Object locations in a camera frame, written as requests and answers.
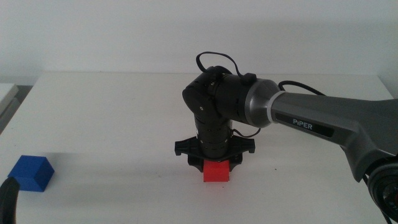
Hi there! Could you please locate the thin black cable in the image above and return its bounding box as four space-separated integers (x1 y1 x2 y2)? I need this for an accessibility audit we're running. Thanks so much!
231 127 262 139

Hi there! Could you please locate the white side table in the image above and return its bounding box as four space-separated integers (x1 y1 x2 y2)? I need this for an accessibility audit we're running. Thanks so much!
0 83 20 134

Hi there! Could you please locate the red cube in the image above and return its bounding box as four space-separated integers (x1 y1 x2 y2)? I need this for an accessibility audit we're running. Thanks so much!
203 160 231 183

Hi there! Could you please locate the blue cube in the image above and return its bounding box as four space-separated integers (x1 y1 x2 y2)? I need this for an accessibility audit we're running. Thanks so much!
7 154 55 193

